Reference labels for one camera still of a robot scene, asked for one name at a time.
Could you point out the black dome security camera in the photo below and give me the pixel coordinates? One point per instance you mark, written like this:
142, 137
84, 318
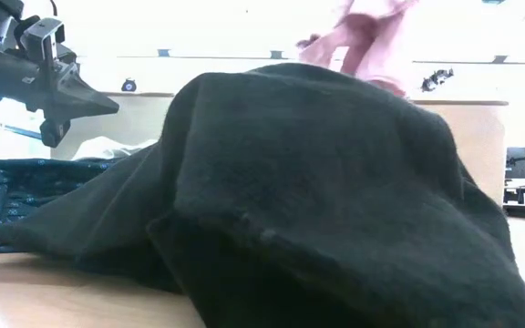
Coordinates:
128, 85

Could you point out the dark gadget on partition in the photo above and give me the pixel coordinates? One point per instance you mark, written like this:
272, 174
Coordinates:
436, 78

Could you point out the black computer monitor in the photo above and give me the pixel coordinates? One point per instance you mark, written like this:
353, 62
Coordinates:
517, 163

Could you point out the black fleece garment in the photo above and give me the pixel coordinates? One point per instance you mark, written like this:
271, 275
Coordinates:
312, 196

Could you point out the left wrist camera metal mount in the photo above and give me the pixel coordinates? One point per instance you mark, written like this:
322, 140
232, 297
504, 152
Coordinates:
44, 34

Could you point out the long ceiling light rail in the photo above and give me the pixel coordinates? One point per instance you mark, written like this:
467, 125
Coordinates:
208, 57

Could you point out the tall beige partition wall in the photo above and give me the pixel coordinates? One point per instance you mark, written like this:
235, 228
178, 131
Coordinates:
476, 146

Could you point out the low beige partition wall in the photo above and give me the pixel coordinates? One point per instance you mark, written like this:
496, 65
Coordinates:
121, 118

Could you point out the navy dotted garment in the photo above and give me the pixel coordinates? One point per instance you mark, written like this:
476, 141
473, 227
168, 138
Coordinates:
12, 200

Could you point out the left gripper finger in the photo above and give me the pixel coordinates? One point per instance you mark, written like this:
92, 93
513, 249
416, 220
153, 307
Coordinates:
78, 89
80, 109

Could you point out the pink garment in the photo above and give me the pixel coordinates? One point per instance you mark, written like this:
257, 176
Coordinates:
372, 41

